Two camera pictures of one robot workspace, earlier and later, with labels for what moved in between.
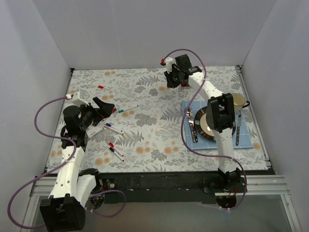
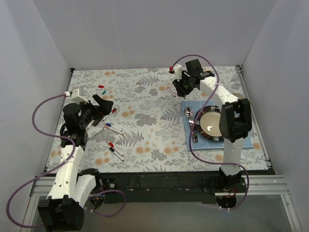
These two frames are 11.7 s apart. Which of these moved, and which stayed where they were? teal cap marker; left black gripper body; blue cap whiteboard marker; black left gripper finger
Moved: teal cap marker
Stayed: blue cap whiteboard marker; black left gripper finger; left black gripper body
